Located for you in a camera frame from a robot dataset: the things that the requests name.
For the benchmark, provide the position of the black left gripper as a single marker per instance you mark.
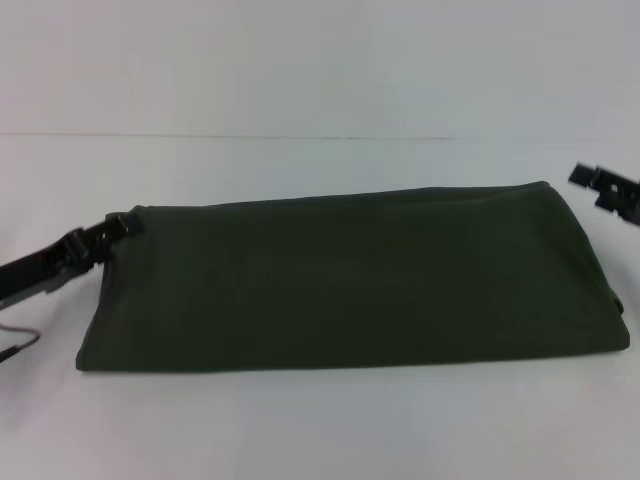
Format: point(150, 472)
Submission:
point(35, 262)

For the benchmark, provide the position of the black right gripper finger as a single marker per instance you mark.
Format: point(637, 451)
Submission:
point(582, 176)
point(612, 202)

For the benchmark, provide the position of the dark green t-shirt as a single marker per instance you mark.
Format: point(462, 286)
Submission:
point(350, 280)

